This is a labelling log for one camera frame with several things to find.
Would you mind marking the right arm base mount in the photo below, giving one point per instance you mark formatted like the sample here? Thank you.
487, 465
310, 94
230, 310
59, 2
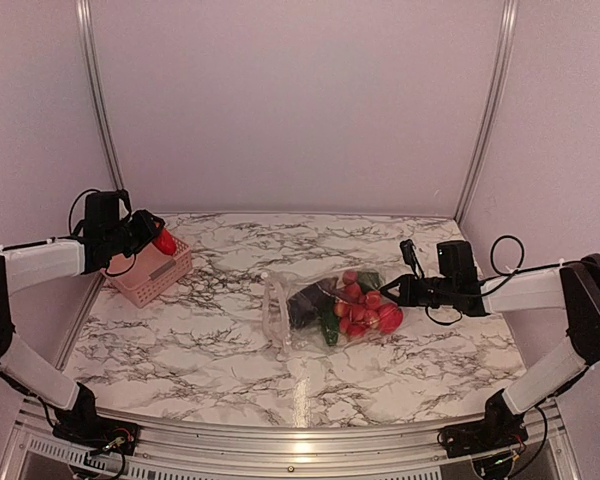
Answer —
477, 437

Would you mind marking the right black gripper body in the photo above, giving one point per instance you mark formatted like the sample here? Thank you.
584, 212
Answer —
442, 294

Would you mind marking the green fake cucumber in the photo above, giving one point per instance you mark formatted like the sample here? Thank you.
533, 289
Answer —
330, 327

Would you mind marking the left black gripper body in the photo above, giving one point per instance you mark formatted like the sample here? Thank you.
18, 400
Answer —
122, 242

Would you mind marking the red fake pepper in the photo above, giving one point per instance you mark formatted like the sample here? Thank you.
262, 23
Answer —
165, 243

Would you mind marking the green fake leafy vegetable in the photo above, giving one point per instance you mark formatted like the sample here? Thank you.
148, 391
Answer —
369, 281

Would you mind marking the dark purple fake eggplant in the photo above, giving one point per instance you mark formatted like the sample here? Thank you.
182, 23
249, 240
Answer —
307, 305

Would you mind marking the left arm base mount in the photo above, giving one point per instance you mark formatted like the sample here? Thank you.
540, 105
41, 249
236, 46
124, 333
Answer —
100, 434

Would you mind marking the red fake tomato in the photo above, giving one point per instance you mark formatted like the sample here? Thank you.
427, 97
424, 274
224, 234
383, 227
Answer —
390, 318

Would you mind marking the aluminium frame post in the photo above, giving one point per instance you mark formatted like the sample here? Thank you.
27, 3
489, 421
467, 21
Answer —
89, 51
495, 93

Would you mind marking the front aluminium rail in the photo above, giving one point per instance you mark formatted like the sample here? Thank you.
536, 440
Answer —
173, 449

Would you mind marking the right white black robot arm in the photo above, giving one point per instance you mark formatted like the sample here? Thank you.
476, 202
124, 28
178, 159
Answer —
572, 286

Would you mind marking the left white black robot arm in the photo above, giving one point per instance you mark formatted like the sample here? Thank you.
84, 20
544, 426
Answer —
21, 267

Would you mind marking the pink plastic basket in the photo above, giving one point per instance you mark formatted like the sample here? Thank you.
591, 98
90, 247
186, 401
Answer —
142, 278

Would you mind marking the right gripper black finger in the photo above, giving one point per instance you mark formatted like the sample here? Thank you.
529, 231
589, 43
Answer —
400, 300
399, 286

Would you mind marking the right aluminium frame post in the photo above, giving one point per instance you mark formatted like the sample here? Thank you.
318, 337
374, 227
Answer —
495, 93

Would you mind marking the left aluminium frame post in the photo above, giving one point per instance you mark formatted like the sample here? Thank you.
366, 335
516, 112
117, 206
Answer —
89, 51

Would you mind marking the clear zip top bag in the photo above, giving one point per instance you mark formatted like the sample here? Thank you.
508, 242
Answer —
278, 288

